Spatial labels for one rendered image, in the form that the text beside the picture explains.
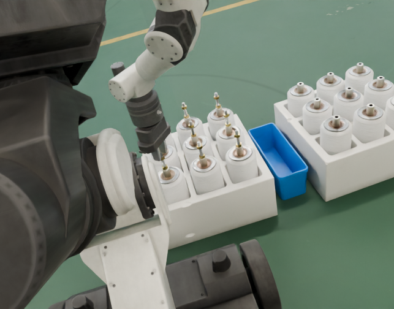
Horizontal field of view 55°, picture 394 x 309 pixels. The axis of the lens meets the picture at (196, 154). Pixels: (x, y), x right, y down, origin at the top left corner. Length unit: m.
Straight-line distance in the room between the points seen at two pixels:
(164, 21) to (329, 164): 0.75
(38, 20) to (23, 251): 0.19
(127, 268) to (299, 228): 0.69
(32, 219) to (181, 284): 0.78
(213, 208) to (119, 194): 0.82
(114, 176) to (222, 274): 0.61
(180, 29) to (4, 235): 0.52
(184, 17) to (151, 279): 0.48
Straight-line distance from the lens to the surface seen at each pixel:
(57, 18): 0.36
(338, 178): 1.33
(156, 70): 0.87
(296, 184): 1.35
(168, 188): 1.16
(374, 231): 1.32
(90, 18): 0.36
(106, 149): 0.43
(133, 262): 0.78
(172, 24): 0.70
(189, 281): 1.01
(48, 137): 0.30
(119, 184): 0.41
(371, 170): 1.39
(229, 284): 0.97
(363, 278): 1.22
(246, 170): 1.19
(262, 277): 0.99
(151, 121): 1.01
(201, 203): 1.19
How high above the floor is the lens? 1.03
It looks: 39 degrees down
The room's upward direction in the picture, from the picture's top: 15 degrees counter-clockwise
